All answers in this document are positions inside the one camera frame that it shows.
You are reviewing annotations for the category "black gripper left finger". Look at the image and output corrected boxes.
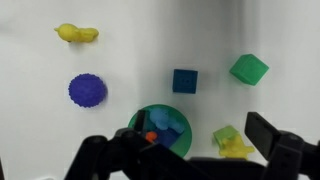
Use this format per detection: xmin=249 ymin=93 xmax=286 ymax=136
xmin=133 ymin=110 xmax=146 ymax=137

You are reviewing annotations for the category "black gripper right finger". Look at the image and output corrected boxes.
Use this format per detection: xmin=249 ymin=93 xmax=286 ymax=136
xmin=244 ymin=112 xmax=281 ymax=160

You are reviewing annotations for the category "yellow star-shaped rubber toy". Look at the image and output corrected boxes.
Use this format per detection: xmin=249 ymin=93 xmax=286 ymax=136
xmin=219 ymin=135 xmax=255 ymax=160

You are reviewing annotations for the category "orange hippo toy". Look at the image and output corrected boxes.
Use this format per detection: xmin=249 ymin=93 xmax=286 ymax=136
xmin=146 ymin=131 xmax=158 ymax=142

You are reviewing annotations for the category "light blue dinosaur toy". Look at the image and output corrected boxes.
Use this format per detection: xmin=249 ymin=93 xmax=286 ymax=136
xmin=150 ymin=108 xmax=185 ymax=134

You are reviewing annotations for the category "blue block in bowl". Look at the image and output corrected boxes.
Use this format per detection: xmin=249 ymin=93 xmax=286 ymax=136
xmin=154 ymin=128 xmax=180 ymax=148

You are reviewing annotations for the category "lime green block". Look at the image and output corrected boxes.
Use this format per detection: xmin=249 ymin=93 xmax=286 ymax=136
xmin=213 ymin=125 xmax=238 ymax=146

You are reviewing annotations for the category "green bowl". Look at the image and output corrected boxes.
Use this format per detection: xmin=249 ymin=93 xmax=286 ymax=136
xmin=144 ymin=104 xmax=192 ymax=157

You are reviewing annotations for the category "dark blue cube block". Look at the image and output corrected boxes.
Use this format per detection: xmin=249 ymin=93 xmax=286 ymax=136
xmin=172 ymin=69 xmax=198 ymax=94

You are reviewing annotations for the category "green cube block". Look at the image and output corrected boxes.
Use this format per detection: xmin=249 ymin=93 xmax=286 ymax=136
xmin=229 ymin=54 xmax=269 ymax=86

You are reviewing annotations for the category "yellow rubber duck toy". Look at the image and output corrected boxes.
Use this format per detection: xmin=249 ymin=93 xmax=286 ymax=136
xmin=54 ymin=23 xmax=99 ymax=43

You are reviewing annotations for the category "purple spiky ball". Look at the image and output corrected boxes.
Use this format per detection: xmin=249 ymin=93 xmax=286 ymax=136
xmin=68 ymin=73 xmax=108 ymax=108

